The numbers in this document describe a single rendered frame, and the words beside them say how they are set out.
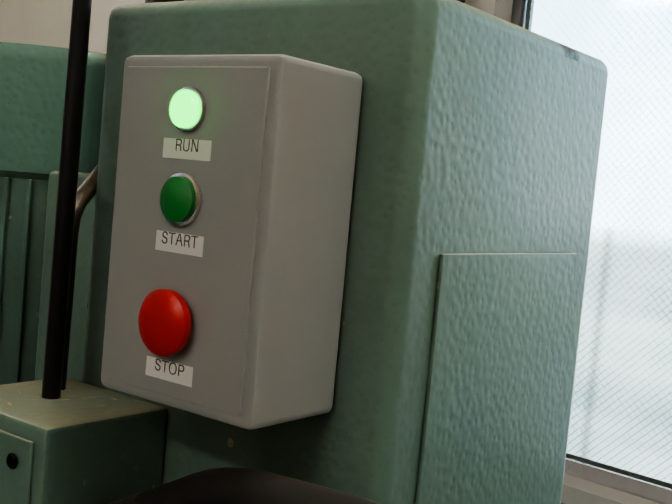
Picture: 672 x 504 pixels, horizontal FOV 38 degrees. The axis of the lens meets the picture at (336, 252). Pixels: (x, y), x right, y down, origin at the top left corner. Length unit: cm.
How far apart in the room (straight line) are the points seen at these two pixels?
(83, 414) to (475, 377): 20
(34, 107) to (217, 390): 33
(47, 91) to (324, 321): 33
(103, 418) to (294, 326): 13
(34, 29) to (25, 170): 305
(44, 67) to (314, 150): 32
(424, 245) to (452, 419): 10
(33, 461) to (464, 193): 25
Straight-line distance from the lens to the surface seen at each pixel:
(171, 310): 43
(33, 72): 71
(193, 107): 43
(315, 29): 48
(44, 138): 71
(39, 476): 50
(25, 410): 52
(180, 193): 43
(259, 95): 41
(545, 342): 58
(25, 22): 381
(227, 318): 42
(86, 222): 65
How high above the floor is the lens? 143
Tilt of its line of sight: 4 degrees down
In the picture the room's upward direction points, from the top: 5 degrees clockwise
